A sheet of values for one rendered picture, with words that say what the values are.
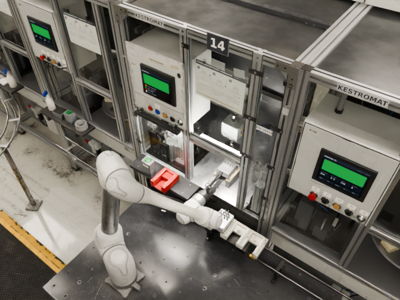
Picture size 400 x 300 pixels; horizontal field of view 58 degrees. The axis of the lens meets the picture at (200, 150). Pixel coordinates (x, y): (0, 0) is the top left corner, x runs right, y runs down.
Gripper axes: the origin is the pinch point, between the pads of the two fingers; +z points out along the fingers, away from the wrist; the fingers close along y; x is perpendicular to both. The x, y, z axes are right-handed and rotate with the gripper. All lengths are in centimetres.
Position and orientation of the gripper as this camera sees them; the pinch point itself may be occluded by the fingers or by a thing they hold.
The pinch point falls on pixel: (218, 178)
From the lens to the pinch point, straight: 240.3
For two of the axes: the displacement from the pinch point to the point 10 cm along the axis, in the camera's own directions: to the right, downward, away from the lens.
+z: 6.0, -5.6, 5.7
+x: -8.0, -4.2, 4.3
